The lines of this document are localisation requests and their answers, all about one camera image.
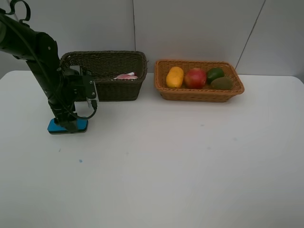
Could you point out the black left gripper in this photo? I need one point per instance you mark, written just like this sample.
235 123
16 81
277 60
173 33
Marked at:
61 102

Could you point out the blue whiteboard eraser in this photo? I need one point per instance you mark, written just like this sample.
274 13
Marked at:
55 128

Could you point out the white marker pink caps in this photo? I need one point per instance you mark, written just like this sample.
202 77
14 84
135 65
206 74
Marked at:
131 75

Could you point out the yellow mango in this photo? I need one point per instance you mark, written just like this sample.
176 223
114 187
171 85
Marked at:
174 78

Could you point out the red apple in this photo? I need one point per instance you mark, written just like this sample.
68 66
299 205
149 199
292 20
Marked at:
195 78

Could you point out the green avocado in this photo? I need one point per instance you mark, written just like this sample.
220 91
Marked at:
214 73

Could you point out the brown kiwi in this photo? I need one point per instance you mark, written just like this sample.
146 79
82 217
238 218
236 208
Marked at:
222 83

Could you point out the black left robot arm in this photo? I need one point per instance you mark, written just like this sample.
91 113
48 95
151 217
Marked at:
40 52

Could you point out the dark brown wicker basket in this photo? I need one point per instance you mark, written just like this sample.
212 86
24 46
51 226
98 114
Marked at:
118 75

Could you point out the orange wicker basket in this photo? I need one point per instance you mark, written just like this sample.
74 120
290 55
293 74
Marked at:
206 94

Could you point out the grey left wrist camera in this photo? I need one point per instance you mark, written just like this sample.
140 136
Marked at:
82 83

